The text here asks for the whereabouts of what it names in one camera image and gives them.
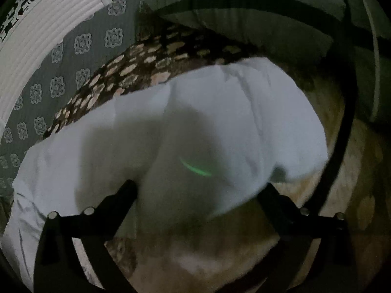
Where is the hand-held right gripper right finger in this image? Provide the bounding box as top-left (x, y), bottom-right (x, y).
top-left (256, 183), bottom-right (358, 293)

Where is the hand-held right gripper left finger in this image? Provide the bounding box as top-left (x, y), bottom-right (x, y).
top-left (33, 179), bottom-right (139, 293)

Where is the beige floral blanket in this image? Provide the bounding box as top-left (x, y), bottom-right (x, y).
top-left (103, 63), bottom-right (386, 293)

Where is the dark floral blanket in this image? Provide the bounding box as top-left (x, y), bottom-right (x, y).
top-left (43, 21), bottom-right (255, 138)

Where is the grey patterned sofa backrest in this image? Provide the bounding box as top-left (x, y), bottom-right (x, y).
top-left (0, 0), bottom-right (148, 196)

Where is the green grey duvet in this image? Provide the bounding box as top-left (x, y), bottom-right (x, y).
top-left (143, 0), bottom-right (391, 123)

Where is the white louvered wardrobe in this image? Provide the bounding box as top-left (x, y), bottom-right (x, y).
top-left (0, 0), bottom-right (129, 130)

